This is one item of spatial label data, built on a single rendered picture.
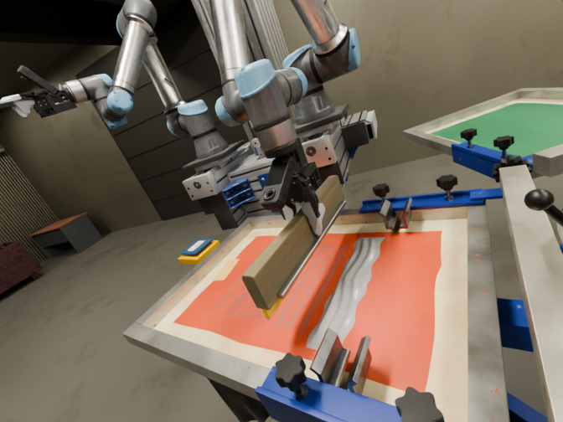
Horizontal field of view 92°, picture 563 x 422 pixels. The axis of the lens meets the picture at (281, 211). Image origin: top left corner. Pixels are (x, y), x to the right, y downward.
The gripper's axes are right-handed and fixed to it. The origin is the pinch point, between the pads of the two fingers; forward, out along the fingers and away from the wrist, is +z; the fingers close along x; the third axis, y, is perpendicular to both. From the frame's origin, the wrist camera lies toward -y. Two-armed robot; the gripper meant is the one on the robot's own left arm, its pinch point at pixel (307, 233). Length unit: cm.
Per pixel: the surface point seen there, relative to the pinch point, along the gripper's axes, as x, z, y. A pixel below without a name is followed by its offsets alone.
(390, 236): -11.8, 13.7, 18.1
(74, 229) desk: 657, 64, 137
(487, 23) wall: -48, -17, 355
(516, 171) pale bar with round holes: -38.6, 5.1, 30.9
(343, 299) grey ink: -7.1, 12.9, -6.0
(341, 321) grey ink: -8.2, 13.2, -11.2
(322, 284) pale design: 0.3, 13.6, -1.5
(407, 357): -20.8, 13.6, -15.4
